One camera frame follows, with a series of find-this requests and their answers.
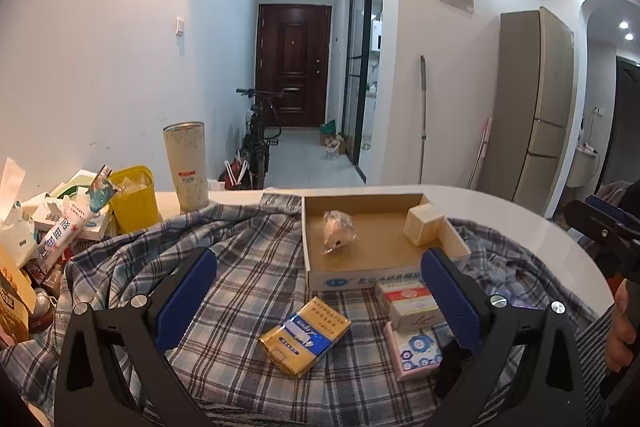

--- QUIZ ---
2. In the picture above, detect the grey striped cloth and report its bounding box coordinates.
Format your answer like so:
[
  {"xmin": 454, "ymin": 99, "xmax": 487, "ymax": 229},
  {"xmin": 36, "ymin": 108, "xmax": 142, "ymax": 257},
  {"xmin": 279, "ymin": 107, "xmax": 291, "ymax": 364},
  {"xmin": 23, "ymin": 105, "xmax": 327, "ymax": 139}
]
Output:
[{"xmin": 574, "ymin": 304, "xmax": 619, "ymax": 389}]

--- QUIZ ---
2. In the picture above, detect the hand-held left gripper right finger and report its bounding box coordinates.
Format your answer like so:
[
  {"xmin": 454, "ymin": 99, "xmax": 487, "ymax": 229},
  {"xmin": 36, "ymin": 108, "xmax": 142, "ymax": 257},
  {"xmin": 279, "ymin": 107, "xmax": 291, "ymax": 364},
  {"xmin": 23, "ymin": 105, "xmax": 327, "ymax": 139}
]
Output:
[{"xmin": 420, "ymin": 248, "xmax": 589, "ymax": 427}]

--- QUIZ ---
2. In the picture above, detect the white medicine box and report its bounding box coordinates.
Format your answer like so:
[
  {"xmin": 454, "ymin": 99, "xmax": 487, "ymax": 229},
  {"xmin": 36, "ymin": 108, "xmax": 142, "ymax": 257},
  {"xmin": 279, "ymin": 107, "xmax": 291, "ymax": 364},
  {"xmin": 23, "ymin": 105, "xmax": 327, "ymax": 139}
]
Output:
[{"xmin": 30, "ymin": 196, "xmax": 114, "ymax": 242}]

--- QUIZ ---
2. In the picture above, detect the cream tumbler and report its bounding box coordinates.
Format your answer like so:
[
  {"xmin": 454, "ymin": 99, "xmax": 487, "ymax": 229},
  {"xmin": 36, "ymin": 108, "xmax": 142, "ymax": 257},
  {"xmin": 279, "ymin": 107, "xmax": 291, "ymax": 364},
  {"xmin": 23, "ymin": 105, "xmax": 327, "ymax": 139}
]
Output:
[{"xmin": 163, "ymin": 122, "xmax": 210, "ymax": 214}]

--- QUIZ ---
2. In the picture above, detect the dark wooden door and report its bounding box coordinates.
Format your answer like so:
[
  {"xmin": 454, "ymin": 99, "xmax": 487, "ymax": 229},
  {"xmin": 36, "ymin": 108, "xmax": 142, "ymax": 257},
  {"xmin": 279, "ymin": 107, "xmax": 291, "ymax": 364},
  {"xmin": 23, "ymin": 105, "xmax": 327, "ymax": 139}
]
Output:
[{"xmin": 256, "ymin": 4, "xmax": 333, "ymax": 129}]

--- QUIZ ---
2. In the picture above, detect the beige refrigerator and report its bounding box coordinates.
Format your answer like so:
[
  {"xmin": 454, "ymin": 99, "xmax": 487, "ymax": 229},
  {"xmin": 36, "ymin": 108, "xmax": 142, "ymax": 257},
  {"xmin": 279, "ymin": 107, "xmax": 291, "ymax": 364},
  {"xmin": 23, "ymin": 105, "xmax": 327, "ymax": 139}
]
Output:
[{"xmin": 477, "ymin": 7, "xmax": 577, "ymax": 216}]

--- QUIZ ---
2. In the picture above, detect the yellow plastic container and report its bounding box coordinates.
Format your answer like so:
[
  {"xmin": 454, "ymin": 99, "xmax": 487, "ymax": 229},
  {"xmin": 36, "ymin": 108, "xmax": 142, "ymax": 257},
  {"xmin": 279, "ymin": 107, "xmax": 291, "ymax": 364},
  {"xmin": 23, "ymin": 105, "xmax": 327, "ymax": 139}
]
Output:
[{"xmin": 107, "ymin": 165, "xmax": 162, "ymax": 236}]

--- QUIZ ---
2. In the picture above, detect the yellow cigarette box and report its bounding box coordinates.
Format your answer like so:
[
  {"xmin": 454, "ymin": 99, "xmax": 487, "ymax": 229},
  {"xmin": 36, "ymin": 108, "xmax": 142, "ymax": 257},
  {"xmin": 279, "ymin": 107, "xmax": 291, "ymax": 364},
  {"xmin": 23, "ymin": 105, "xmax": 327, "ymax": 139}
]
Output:
[{"xmin": 257, "ymin": 297, "xmax": 352, "ymax": 379}]

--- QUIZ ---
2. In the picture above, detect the plaid shirt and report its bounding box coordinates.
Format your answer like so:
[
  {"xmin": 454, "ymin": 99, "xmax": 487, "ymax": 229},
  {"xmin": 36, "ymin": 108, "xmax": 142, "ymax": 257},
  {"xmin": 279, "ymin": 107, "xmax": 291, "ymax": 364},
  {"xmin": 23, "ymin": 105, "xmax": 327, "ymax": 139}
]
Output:
[{"xmin": 0, "ymin": 189, "xmax": 601, "ymax": 427}]

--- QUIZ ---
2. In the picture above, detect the cream cube box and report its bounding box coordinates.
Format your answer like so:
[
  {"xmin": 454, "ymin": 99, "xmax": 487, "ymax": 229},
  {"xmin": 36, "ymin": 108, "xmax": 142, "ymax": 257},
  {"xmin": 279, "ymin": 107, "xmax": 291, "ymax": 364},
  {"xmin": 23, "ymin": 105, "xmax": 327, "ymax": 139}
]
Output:
[{"xmin": 403, "ymin": 203, "xmax": 445, "ymax": 248}]

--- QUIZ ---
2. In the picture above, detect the teal blister pack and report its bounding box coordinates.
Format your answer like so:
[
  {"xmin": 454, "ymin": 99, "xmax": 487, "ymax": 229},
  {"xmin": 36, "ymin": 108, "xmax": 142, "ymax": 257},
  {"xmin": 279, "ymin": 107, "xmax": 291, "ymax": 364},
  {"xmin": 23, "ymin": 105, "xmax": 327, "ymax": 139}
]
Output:
[{"xmin": 86, "ymin": 164, "xmax": 127, "ymax": 214}]

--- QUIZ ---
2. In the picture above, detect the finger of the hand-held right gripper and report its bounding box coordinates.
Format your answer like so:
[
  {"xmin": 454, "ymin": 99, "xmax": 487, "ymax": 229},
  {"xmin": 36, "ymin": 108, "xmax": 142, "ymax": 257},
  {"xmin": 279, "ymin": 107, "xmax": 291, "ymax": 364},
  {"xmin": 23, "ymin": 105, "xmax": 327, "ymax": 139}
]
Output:
[
  {"xmin": 585, "ymin": 194, "xmax": 640, "ymax": 230},
  {"xmin": 565, "ymin": 199, "xmax": 640, "ymax": 280}
]

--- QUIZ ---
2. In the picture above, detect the wrapped bun packet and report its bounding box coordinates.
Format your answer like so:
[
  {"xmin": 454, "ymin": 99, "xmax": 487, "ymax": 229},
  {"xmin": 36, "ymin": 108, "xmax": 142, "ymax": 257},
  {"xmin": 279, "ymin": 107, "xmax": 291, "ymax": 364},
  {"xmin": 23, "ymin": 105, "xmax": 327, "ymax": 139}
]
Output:
[{"xmin": 320, "ymin": 209, "xmax": 358, "ymax": 256}]

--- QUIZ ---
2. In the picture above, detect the red bag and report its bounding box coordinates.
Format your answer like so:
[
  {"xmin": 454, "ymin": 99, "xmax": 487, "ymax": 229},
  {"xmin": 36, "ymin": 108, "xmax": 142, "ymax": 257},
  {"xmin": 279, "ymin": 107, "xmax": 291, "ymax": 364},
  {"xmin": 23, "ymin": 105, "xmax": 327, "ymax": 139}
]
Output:
[{"xmin": 222, "ymin": 159, "xmax": 252, "ymax": 190}]

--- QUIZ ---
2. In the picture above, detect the glass sliding door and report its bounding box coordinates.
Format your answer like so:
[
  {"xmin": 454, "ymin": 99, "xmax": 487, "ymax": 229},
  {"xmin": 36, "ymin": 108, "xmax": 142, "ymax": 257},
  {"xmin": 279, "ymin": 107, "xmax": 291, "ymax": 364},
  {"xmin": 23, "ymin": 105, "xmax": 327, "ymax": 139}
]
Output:
[{"xmin": 344, "ymin": 0, "xmax": 385, "ymax": 166}]

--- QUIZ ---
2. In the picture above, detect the brown paper bag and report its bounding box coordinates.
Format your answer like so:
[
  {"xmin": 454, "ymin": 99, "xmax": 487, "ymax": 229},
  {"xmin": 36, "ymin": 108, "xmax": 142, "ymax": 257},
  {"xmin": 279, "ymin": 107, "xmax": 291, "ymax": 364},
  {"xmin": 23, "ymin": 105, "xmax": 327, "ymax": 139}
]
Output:
[{"xmin": 0, "ymin": 247, "xmax": 39, "ymax": 349}]

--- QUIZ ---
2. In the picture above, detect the pink floral tissue packet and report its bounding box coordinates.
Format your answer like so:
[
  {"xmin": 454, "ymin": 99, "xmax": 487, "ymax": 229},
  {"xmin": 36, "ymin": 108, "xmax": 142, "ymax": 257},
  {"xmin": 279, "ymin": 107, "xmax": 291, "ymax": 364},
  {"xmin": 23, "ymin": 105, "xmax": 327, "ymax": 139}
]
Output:
[{"xmin": 383, "ymin": 322, "xmax": 450, "ymax": 383}]

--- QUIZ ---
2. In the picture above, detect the cardboard box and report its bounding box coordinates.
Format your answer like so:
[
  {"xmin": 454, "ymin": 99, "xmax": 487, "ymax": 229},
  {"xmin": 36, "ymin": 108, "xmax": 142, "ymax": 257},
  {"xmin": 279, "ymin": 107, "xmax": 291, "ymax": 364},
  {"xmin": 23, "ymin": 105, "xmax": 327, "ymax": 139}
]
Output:
[{"xmin": 301, "ymin": 192, "xmax": 472, "ymax": 293}]

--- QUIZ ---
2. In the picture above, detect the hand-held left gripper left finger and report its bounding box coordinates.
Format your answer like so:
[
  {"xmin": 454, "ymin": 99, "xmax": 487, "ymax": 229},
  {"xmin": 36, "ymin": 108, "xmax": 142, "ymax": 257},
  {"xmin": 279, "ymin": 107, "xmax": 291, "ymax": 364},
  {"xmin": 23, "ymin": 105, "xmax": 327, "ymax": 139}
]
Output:
[{"xmin": 55, "ymin": 247, "xmax": 219, "ymax": 427}]

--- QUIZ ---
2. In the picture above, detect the white plastic bag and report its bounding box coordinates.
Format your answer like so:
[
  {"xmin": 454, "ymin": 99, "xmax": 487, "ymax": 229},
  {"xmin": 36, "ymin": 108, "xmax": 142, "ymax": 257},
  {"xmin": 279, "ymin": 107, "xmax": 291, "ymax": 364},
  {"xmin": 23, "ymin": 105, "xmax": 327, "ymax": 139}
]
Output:
[{"xmin": 0, "ymin": 157, "xmax": 40, "ymax": 269}]

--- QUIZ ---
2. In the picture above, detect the grey mop handle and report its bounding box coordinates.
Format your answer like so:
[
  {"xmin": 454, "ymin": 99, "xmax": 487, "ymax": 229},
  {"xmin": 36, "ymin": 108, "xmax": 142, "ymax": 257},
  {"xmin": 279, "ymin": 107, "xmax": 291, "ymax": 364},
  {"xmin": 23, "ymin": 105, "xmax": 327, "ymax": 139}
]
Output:
[{"xmin": 417, "ymin": 55, "xmax": 429, "ymax": 186}]

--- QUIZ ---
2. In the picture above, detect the black bicycle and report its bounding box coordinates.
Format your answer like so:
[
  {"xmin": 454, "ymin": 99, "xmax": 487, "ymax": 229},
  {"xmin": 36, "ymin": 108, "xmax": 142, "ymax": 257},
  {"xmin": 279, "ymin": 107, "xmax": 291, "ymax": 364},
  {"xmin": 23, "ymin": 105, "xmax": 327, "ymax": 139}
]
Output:
[{"xmin": 235, "ymin": 88, "xmax": 287, "ymax": 188}]

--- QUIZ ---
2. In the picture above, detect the floor boxes pile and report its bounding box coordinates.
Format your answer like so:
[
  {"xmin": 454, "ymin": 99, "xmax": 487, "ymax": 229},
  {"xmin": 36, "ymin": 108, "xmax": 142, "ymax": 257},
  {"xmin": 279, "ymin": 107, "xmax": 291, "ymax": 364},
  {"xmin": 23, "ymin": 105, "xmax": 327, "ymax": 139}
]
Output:
[{"xmin": 318, "ymin": 119, "xmax": 349, "ymax": 160}]

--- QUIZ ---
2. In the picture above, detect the person's right hand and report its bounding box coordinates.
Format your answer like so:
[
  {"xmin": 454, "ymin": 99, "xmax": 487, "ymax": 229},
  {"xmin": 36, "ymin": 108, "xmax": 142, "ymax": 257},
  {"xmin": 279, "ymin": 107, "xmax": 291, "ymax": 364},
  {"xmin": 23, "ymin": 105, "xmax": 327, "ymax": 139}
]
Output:
[{"xmin": 605, "ymin": 281, "xmax": 640, "ymax": 371}]

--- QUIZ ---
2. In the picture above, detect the white red small box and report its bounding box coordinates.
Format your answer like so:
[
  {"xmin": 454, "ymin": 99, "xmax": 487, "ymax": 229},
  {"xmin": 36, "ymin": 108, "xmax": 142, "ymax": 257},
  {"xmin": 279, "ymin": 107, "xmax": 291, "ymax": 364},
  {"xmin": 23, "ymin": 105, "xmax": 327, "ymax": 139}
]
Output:
[{"xmin": 375, "ymin": 281, "xmax": 435, "ymax": 309}]

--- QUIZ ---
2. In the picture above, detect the beige small box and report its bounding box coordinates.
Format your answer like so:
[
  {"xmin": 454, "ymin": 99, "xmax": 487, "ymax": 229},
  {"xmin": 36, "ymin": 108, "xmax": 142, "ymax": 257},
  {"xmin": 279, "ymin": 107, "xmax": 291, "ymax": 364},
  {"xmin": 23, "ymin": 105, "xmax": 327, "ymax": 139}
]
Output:
[{"xmin": 388, "ymin": 298, "xmax": 447, "ymax": 334}]

